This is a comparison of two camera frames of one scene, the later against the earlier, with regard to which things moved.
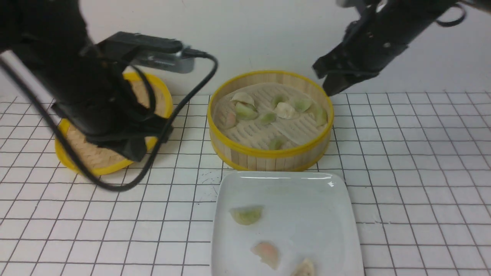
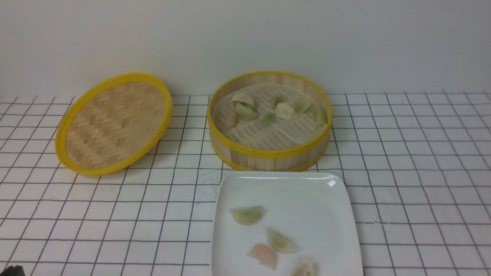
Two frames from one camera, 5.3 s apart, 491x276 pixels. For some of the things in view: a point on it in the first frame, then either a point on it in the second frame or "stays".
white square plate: (266, 223) stays
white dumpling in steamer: (243, 97) stays
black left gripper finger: (134, 148) → (17, 270)
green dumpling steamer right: (302, 105) stays
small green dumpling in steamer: (268, 118) stays
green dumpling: (275, 144) → (281, 243)
